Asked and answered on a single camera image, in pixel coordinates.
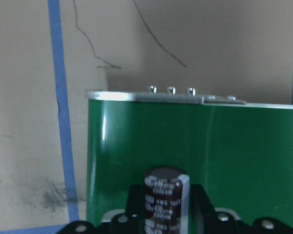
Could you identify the dark brown cylindrical capacitor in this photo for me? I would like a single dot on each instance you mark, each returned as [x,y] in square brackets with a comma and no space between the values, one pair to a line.
[166,196]

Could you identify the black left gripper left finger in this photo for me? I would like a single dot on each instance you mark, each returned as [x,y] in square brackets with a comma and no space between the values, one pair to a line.
[134,210]

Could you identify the green conveyor belt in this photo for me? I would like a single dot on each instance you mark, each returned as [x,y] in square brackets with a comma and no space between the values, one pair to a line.
[242,153]

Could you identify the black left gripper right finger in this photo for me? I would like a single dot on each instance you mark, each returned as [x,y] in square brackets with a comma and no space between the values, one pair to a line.
[202,210]

